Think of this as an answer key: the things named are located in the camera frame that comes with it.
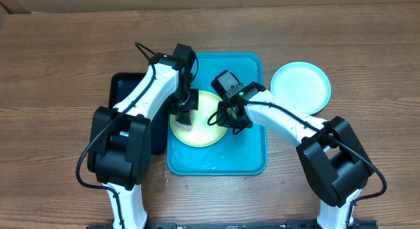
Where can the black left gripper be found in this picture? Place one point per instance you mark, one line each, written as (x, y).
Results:
(194, 105)

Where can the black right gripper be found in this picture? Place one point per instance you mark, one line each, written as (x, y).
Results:
(226, 122)

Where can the green sponge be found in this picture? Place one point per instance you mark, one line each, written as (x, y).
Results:
(183, 123)

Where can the yellow plate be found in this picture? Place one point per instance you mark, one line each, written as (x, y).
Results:
(201, 134)

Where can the light blue plate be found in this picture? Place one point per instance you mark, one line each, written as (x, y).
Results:
(301, 86)

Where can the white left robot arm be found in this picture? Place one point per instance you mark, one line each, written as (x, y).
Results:
(120, 147)

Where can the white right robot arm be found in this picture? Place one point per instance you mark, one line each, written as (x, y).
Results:
(335, 163)

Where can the black rectangular tray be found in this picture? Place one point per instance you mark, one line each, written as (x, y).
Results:
(122, 84)

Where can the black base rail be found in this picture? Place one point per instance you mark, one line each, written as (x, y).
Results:
(246, 225)

